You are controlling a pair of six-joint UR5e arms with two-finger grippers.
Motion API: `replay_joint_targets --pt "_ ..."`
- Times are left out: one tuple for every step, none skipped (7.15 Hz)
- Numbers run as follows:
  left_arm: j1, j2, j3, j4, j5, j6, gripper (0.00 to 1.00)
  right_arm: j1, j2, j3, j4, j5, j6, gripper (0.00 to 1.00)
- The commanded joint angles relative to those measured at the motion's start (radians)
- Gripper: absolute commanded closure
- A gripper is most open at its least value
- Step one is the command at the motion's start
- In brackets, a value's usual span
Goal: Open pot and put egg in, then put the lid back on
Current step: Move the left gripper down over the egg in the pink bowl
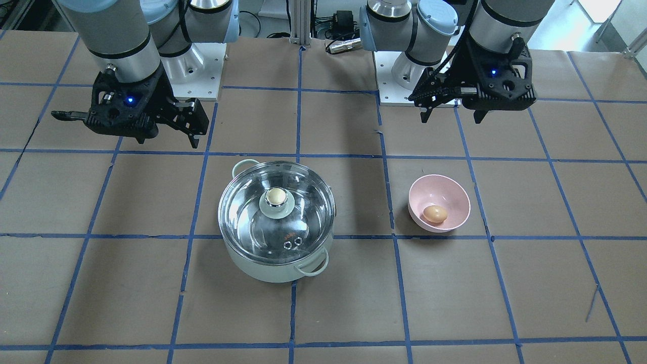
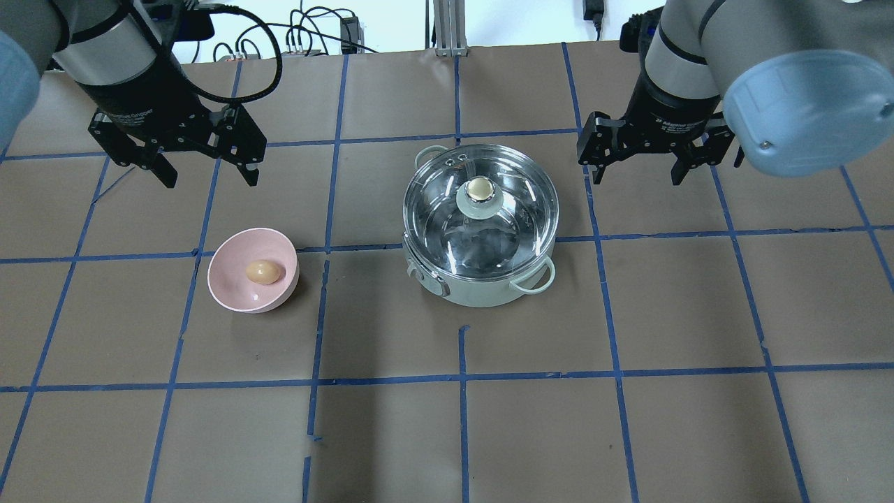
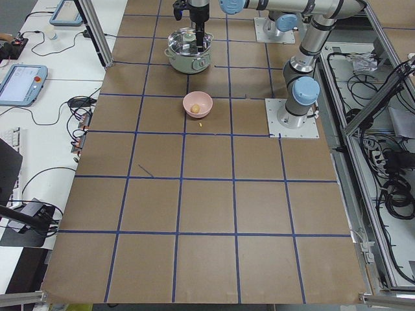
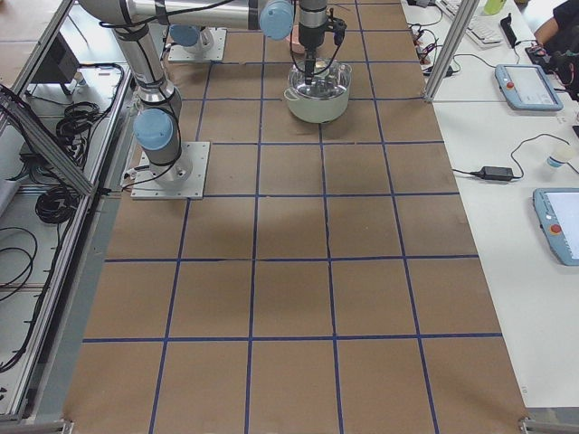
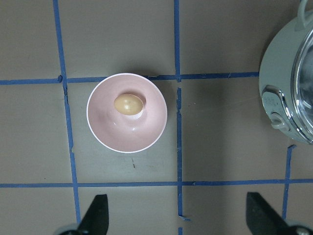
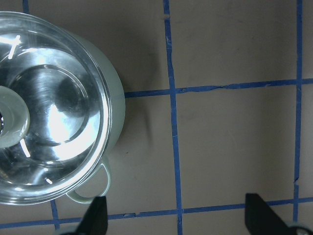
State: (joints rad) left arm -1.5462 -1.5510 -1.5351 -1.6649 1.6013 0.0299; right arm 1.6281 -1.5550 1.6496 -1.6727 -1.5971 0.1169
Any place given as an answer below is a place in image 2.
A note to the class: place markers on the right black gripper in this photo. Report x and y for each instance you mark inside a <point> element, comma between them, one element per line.
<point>669,106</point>

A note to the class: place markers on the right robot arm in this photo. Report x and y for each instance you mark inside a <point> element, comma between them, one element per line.
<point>802,86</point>

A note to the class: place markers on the pink bowl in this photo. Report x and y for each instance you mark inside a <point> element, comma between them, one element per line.
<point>227,282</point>

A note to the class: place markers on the glass pot lid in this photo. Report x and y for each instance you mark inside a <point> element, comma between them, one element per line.
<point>482,209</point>

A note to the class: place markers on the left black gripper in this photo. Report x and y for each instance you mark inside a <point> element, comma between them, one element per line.
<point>148,98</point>

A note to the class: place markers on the black power adapter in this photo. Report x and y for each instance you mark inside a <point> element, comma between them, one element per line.
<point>350,32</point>

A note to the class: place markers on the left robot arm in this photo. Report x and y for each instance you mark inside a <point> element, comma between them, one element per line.
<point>93,42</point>

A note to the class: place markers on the brown egg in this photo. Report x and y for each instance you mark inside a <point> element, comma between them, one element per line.
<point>264,272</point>

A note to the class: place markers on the aluminium frame post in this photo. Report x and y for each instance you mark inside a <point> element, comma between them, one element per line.
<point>450,37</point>

